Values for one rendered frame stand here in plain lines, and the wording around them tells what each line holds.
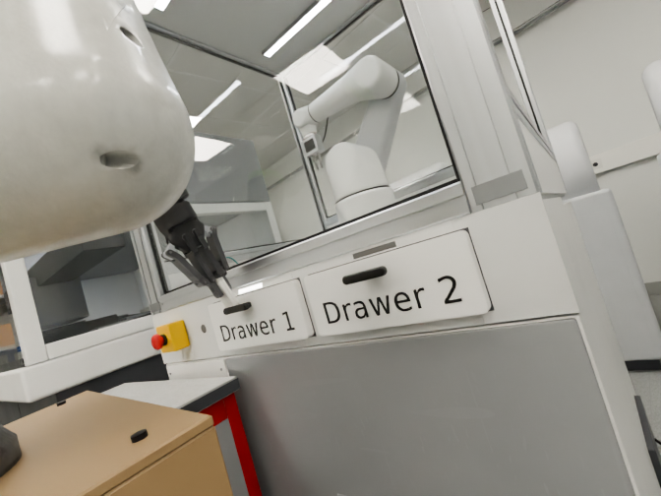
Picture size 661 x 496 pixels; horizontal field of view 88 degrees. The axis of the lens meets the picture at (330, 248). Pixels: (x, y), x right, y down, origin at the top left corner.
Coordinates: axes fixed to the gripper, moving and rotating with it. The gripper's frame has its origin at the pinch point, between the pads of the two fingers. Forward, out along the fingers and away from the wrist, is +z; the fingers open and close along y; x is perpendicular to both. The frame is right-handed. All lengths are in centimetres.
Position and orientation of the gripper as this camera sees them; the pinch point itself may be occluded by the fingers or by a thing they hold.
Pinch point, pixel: (224, 293)
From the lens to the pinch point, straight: 75.1
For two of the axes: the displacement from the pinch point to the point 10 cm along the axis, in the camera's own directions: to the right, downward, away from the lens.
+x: 7.6, -2.6, -6.0
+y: -4.6, 4.5, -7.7
